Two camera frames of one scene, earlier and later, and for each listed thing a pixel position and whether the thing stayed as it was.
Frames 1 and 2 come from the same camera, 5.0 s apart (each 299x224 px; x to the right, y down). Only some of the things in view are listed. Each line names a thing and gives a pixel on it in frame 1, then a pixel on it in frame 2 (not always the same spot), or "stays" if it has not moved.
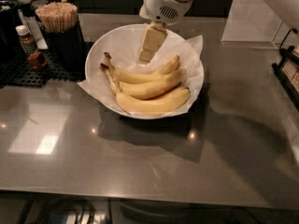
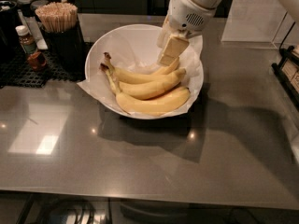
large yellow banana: [151, 105] stays
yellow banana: [149, 89] stays
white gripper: [163, 6] → [186, 15]
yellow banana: [163, 71] stays
